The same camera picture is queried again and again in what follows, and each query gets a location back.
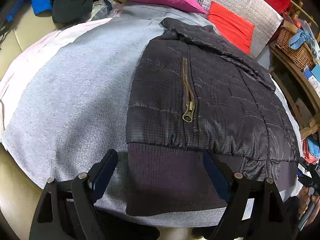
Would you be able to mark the wooden shelf unit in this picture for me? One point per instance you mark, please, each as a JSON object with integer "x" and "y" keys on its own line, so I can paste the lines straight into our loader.
{"x": 287, "y": 69}

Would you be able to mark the pink striped sheet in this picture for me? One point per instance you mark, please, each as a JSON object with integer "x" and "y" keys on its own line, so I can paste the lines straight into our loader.
{"x": 23, "y": 69}

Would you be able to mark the silver foil insulation mat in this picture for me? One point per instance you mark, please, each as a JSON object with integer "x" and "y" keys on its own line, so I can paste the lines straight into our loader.
{"x": 265, "y": 19}

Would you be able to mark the blue garment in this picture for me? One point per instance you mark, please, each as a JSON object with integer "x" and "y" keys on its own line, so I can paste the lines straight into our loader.
{"x": 38, "y": 6}

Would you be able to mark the black quilted jacket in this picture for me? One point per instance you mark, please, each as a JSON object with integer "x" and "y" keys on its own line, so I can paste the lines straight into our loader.
{"x": 193, "y": 91}

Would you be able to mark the light blue cloth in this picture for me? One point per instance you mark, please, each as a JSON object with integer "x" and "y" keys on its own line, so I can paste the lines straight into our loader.
{"x": 297, "y": 40}

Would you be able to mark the clear plastic bag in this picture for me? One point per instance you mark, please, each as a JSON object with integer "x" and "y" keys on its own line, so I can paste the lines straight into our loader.
{"x": 103, "y": 9}

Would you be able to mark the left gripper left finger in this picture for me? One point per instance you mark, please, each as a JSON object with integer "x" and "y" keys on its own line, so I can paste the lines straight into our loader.
{"x": 66, "y": 209}

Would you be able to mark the person's right hand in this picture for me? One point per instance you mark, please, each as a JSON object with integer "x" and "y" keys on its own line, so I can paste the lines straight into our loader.
{"x": 306, "y": 199}

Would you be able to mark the black clothes pile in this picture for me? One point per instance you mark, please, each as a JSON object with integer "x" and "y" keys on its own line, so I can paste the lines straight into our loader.
{"x": 67, "y": 11}

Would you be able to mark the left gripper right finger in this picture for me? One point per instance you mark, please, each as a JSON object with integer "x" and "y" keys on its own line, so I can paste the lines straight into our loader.
{"x": 255, "y": 209}

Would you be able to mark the red-orange cushion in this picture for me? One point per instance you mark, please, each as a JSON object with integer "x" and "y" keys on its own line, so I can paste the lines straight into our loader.
{"x": 234, "y": 28}

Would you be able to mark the grey knit blanket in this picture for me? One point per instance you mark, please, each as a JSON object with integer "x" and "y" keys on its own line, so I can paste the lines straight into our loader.
{"x": 75, "y": 109}

